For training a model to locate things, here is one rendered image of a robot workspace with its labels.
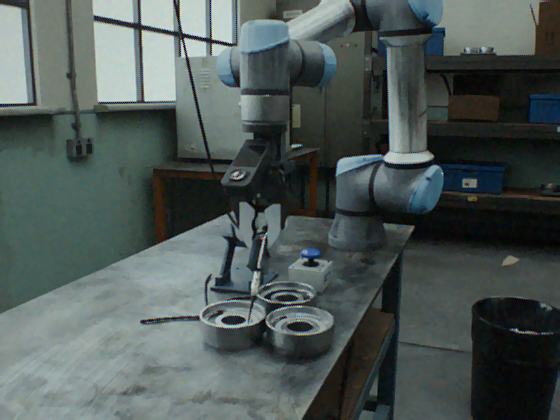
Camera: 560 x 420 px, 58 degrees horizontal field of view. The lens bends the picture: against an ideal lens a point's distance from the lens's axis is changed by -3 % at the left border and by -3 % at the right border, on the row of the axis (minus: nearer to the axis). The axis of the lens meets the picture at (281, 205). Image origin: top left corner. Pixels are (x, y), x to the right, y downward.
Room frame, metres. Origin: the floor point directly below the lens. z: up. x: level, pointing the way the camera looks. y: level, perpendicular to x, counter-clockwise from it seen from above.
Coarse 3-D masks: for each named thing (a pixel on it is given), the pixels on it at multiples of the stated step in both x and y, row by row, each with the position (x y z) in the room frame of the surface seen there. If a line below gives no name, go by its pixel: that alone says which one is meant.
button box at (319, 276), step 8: (296, 264) 0.99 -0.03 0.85; (304, 264) 0.98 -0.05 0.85; (312, 264) 0.98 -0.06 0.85; (320, 264) 0.99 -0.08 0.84; (328, 264) 0.99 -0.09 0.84; (288, 272) 0.97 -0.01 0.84; (296, 272) 0.96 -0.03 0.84; (304, 272) 0.96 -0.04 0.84; (312, 272) 0.95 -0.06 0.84; (320, 272) 0.95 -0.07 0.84; (328, 272) 0.98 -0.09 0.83; (288, 280) 0.97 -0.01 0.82; (296, 280) 0.96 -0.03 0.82; (304, 280) 0.96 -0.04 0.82; (312, 280) 0.95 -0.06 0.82; (320, 280) 0.95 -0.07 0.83; (328, 280) 0.99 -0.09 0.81; (320, 288) 0.95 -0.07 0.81
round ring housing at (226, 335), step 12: (204, 312) 0.77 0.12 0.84; (216, 312) 0.79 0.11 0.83; (252, 312) 0.79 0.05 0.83; (264, 312) 0.76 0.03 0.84; (204, 324) 0.73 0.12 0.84; (228, 324) 0.78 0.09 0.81; (240, 324) 0.74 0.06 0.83; (252, 324) 0.72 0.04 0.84; (264, 324) 0.74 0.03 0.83; (204, 336) 0.73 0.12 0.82; (216, 336) 0.71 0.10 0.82; (228, 336) 0.71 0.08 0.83; (240, 336) 0.71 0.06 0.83; (252, 336) 0.72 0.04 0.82; (228, 348) 0.71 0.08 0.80; (240, 348) 0.72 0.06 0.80
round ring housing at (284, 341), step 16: (272, 320) 0.76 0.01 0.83; (304, 320) 0.76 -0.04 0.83; (320, 320) 0.76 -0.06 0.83; (272, 336) 0.70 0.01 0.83; (288, 336) 0.69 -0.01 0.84; (304, 336) 0.68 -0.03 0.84; (320, 336) 0.69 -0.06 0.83; (288, 352) 0.69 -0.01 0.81; (304, 352) 0.69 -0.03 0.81; (320, 352) 0.70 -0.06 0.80
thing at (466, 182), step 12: (444, 168) 4.05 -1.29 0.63; (456, 168) 3.99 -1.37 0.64; (468, 168) 3.96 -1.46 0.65; (480, 168) 3.92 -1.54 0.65; (492, 168) 3.88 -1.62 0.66; (504, 168) 3.85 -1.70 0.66; (444, 180) 4.05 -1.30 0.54; (456, 180) 4.01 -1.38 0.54; (468, 180) 3.97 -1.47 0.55; (480, 180) 3.94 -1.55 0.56; (492, 180) 3.90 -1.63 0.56; (468, 192) 3.98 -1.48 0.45; (480, 192) 3.94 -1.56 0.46; (492, 192) 3.89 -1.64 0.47
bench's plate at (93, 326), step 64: (192, 256) 1.19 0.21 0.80; (320, 256) 1.19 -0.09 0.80; (384, 256) 1.19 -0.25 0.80; (0, 320) 0.81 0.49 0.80; (64, 320) 0.82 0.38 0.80; (128, 320) 0.82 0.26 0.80; (192, 320) 0.82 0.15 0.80; (0, 384) 0.61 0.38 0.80; (64, 384) 0.61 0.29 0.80; (128, 384) 0.61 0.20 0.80; (192, 384) 0.62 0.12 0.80; (256, 384) 0.62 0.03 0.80; (320, 384) 0.62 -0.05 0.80
